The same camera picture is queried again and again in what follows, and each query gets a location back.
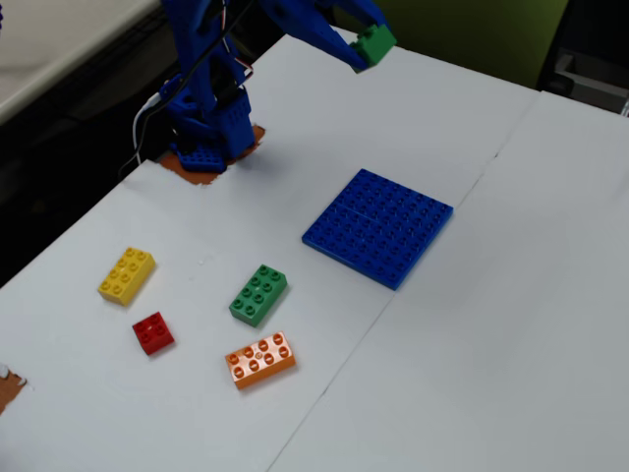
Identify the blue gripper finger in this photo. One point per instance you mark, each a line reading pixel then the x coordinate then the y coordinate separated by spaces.
pixel 319 37
pixel 368 12

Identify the green 2x2 toy block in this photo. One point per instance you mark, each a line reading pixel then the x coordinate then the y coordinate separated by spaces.
pixel 376 45

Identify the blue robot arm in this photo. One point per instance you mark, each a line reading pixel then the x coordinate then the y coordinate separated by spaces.
pixel 206 83

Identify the green 2x4 toy block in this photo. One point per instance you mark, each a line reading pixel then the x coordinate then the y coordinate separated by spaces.
pixel 258 295

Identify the yellow 2x4 toy block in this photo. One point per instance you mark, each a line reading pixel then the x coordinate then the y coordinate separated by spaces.
pixel 125 276

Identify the orange 2x4 toy block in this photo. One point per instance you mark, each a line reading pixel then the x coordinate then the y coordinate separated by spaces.
pixel 260 361

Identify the red 2x2 toy block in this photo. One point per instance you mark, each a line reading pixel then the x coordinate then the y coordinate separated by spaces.
pixel 153 333

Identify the green partition panel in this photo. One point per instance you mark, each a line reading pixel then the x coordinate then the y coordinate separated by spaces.
pixel 467 34

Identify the blue 8x8 studded baseplate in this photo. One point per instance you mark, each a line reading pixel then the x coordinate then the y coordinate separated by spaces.
pixel 378 228

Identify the grey black box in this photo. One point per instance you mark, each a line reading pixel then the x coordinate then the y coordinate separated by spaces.
pixel 585 81

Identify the white side table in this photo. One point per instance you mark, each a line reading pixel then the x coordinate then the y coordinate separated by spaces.
pixel 54 44

